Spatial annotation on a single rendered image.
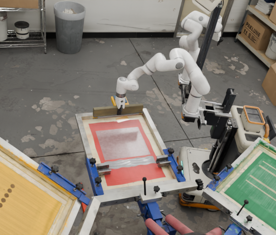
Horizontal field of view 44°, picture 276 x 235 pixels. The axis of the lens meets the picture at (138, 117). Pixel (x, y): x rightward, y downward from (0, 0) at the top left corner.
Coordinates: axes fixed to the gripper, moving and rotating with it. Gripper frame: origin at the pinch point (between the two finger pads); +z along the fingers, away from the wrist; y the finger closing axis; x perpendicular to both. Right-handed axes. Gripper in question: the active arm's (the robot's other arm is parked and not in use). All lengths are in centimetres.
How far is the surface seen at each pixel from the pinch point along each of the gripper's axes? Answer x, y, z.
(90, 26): -51, 321, 89
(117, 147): 5.6, -23.0, 14.5
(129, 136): -6.7, -14.0, 14.6
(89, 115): 19.2, 9.9, 10.9
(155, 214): 1, -88, 6
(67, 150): 26, 70, 110
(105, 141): 13.0, -16.0, 14.5
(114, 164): 12.2, -39.4, 13.8
